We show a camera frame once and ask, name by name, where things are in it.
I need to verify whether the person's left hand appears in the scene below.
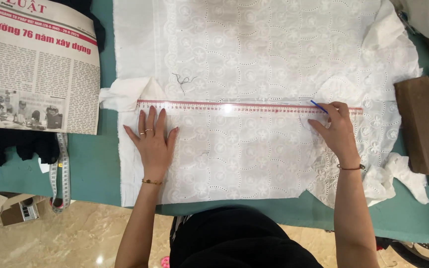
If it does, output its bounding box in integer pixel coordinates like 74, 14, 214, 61
123, 105, 179, 181

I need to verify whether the person's right hand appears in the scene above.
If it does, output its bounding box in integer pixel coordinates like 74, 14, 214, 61
307, 101, 362, 168

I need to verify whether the blue pencil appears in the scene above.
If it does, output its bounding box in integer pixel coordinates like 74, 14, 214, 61
310, 100, 329, 115

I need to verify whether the clear ruler with red edge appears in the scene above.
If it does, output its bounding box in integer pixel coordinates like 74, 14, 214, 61
137, 99, 364, 117

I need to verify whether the teal table cover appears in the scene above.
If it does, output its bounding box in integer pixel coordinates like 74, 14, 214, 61
0, 0, 429, 244

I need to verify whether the dark thread scrap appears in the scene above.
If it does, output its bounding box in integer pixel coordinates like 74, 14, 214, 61
172, 73, 198, 96

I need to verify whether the brown wooden block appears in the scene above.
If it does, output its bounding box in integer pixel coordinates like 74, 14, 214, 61
393, 76, 429, 175

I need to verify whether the white measuring tape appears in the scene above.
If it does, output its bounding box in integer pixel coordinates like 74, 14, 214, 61
49, 133, 71, 214

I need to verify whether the white eyelet lace fabric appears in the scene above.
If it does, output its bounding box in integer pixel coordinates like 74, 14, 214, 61
99, 0, 429, 209

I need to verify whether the person's black clothing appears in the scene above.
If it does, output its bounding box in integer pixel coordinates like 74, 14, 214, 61
169, 207, 324, 268

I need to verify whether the newspaper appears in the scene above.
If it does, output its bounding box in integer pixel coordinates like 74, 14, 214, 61
0, 0, 101, 135

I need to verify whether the wheel on floor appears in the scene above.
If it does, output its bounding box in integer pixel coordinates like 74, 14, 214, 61
389, 240, 429, 268

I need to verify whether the white sewing machine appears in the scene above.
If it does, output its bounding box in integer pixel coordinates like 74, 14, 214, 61
390, 0, 429, 50

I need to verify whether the cardboard box with items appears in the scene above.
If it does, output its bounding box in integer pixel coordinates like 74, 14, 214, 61
0, 194, 47, 227

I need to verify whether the dark cord bracelet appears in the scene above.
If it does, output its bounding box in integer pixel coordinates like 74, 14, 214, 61
336, 163, 366, 171

